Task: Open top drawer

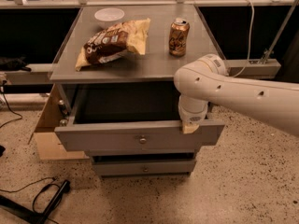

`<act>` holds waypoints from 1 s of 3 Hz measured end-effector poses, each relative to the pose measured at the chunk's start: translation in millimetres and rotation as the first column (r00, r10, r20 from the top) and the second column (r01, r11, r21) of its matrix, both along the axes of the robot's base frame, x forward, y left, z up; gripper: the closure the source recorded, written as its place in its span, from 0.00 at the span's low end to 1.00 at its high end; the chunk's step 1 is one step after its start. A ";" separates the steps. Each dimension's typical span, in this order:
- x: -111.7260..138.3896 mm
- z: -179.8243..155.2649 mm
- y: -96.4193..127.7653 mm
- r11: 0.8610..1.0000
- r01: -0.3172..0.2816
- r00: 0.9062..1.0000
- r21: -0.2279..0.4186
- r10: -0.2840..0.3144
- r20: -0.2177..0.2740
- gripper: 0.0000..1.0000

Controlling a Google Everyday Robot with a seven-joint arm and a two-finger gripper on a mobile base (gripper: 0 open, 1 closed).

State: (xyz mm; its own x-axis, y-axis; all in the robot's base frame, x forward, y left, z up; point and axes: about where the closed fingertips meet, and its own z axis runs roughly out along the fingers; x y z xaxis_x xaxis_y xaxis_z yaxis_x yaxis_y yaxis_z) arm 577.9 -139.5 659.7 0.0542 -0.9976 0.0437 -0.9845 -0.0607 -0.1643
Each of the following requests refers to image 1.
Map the white cable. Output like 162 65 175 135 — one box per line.
232 0 256 78

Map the small bottle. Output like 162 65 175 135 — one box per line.
59 119 68 127

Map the gold soda can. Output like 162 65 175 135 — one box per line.
168 18 190 57

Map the grey drawer cabinet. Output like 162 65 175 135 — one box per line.
50 5 216 165

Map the brown chip bag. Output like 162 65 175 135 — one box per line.
75 19 150 71

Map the grey middle drawer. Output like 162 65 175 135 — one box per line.
84 149 198 157

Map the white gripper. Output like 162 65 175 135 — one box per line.
178 95 207 134

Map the grey metal rail frame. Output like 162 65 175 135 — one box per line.
0 0 299 86

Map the grey drawer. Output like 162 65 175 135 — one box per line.
93 160 195 176
84 149 198 157
55 91 224 153

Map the black stand base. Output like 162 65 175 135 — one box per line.
0 179 71 224

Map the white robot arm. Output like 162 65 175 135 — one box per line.
174 54 299 136

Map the white bowl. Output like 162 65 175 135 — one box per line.
94 7 124 28

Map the grey top drawer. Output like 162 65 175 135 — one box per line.
55 91 224 153

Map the grey bottom drawer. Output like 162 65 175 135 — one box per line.
93 160 195 176

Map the black floor cable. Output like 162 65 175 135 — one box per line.
0 79 23 129

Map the black cloth object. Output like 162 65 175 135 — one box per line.
0 57 32 72

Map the cardboard box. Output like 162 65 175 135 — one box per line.
34 86 87 160

